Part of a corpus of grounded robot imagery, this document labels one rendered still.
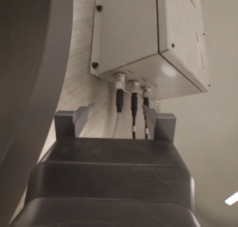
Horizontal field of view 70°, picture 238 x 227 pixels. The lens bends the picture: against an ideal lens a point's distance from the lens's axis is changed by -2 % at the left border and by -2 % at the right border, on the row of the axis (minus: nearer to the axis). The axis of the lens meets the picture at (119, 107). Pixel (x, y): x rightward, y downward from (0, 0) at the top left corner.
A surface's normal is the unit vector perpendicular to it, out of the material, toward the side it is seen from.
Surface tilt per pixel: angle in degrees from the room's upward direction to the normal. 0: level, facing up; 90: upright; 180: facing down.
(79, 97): 90
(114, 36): 138
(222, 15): 180
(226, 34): 180
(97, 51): 90
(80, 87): 90
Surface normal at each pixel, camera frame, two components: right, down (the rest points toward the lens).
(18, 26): -0.66, -0.09
